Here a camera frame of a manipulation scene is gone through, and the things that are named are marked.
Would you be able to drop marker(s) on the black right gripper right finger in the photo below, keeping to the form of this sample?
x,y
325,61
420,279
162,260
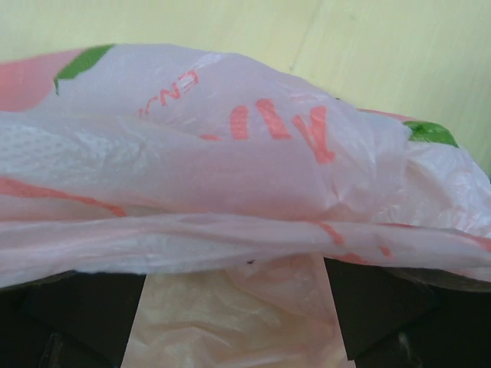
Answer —
x,y
387,321

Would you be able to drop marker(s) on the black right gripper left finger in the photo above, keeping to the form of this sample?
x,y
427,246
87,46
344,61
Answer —
x,y
77,320

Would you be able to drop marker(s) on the pink plastic bag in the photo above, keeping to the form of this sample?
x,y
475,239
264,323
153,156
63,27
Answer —
x,y
228,183

